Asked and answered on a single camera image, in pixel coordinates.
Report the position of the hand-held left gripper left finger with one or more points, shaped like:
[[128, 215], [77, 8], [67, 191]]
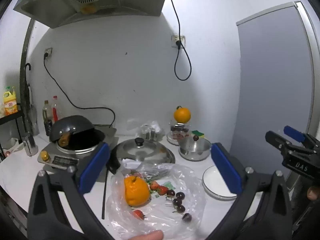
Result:
[[95, 167]]

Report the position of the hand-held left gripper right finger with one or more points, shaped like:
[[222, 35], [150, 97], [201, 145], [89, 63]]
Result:
[[225, 167]]

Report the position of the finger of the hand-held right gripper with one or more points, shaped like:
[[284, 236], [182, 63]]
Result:
[[277, 140], [293, 132]]

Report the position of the white plate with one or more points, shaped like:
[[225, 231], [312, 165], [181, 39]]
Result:
[[215, 182]]

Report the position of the large bumpy orange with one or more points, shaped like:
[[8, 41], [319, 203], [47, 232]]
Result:
[[137, 192]]

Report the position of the dark red cherry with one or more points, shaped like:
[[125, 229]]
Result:
[[171, 193], [186, 217], [177, 201], [180, 195], [180, 208]]

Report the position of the red strawberry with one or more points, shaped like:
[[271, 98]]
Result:
[[154, 185], [163, 190], [139, 214]]

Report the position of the printed clear plastic bag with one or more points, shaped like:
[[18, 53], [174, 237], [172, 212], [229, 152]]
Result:
[[160, 222]]

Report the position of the person's right hand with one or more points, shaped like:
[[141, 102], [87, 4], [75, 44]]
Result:
[[311, 194]]

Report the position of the person's left hand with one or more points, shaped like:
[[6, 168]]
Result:
[[147, 236]]

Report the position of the black chopstick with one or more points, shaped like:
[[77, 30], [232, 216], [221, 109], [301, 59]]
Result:
[[104, 195]]

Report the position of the steel induction cooker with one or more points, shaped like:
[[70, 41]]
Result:
[[62, 158]]

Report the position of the lidded steel pot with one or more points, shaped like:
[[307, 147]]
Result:
[[195, 151]]

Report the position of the green yellow sponge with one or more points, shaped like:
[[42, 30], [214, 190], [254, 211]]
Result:
[[198, 133]]

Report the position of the large domed glass lid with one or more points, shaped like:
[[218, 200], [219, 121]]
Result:
[[145, 152]]

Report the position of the grey refrigerator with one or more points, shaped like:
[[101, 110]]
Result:
[[275, 80]]

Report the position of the clear plastic fruit box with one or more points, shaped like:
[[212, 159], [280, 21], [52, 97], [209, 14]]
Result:
[[175, 137]]

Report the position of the crumpled clear plastic bag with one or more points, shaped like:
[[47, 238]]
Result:
[[135, 125]]

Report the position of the pile of boxed cherries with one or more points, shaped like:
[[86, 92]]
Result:
[[178, 129]]

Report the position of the dark oil bottle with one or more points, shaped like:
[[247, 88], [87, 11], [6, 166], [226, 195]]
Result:
[[47, 120]]

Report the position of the small round orange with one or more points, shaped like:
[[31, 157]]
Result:
[[182, 115]]

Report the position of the red cap sauce bottle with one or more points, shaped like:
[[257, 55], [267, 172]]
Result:
[[55, 112]]

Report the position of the white plastic bag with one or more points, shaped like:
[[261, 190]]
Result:
[[13, 146]]

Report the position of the black hooked umbrella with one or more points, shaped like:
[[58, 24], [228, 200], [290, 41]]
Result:
[[32, 110]]

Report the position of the black metal rack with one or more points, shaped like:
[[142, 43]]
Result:
[[11, 118]]

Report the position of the dark vertical pipe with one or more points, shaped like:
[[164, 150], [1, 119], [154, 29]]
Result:
[[24, 80]]

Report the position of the orange hood oil cup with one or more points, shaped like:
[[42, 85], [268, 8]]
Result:
[[88, 9]]

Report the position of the white wall socket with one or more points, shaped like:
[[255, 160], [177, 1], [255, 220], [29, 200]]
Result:
[[175, 40], [48, 52]]

